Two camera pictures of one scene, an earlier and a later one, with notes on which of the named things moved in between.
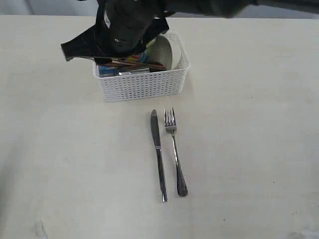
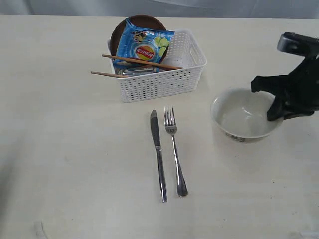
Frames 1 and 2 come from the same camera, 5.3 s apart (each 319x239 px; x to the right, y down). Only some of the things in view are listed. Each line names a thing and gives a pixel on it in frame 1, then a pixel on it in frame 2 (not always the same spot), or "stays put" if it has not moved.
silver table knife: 155,129 stays put
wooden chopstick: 129,62 → 142,61
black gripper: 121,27 → 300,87
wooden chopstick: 129,66 → 109,74
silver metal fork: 171,125 stays put
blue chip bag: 110,70 → 141,44
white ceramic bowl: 159,50 → 241,115
